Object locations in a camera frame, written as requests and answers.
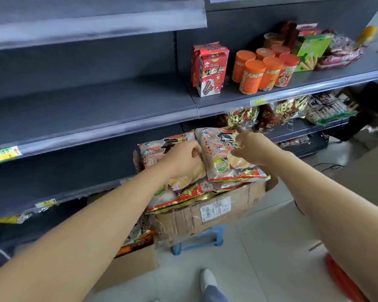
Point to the yellow green price label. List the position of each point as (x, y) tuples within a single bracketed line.
[(3, 154), (45, 203), (258, 102)]

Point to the clear pink snack packet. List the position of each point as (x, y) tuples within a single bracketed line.
[(340, 53)]

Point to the brown jar beige lid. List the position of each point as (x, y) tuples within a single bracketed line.
[(272, 39)]

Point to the person's right hand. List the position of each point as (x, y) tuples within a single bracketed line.
[(258, 149)]

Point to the white packet green edge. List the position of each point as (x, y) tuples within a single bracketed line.
[(327, 108)]

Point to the black bag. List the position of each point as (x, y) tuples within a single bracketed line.
[(371, 103)]

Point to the person's left hand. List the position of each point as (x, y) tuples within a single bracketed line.
[(182, 160)]

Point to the person's right forearm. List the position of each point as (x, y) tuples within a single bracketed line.
[(334, 217)]

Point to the yellow clear snack packet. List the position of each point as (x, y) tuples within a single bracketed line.
[(9, 219)]

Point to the person's blue trouser leg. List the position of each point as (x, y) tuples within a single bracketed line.
[(215, 295)]

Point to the plain brown cardboard box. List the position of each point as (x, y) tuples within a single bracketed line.
[(129, 267)]

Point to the cardboard box with white label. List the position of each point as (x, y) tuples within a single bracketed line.
[(189, 220)]

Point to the person's white shoe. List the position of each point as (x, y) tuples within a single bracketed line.
[(208, 279)]

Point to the group of orange-lidded jars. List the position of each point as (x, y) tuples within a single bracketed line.
[(255, 75)]

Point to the gold red snack bag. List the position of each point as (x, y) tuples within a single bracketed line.
[(244, 117), (286, 110)]

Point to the person's left forearm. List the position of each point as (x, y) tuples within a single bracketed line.
[(82, 235)]

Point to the red snack carton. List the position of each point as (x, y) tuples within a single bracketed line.
[(212, 72), (193, 66)]

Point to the green snack box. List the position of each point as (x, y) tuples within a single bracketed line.
[(312, 48)]

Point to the blue plastic stool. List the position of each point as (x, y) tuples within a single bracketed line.
[(220, 235)]

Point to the dark grey metal shelf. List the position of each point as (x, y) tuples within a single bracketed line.
[(214, 103), (82, 116)]

